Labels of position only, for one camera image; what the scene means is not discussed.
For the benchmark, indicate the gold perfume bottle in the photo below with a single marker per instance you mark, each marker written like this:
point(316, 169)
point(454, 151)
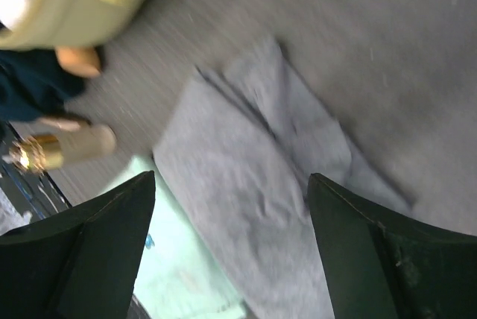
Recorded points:
point(49, 151)

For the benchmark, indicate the mint green floral cloth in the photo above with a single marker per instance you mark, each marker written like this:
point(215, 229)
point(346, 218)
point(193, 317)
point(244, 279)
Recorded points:
point(178, 277)

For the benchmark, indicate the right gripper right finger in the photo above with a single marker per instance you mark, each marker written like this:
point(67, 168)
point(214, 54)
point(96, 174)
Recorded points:
point(381, 264)

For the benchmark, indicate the grey garment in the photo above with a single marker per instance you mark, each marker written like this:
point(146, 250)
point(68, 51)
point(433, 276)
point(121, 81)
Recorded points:
point(237, 155)

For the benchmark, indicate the yellow hard-shell suitcase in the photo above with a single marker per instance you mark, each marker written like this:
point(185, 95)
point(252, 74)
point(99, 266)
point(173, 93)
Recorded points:
point(71, 23)

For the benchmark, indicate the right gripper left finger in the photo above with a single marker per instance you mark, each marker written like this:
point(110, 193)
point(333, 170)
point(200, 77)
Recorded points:
point(82, 262)

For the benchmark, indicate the dark navy garment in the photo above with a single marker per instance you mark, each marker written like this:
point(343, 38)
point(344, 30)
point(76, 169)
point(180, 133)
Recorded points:
point(34, 87)

